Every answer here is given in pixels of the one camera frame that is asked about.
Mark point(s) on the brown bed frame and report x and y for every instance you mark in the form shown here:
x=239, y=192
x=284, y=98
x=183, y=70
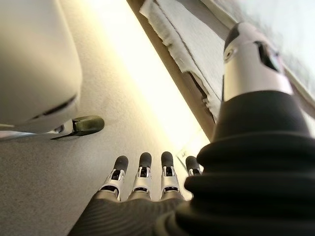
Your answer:
x=190, y=98

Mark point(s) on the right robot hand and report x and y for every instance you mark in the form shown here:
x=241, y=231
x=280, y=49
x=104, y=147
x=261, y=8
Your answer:
x=246, y=186

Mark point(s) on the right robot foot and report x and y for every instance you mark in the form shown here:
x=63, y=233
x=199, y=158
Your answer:
x=88, y=124

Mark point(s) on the white bed sheet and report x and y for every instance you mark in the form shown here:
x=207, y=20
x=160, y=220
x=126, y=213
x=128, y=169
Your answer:
x=172, y=32

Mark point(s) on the right robot leg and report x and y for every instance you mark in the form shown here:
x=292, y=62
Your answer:
x=29, y=61

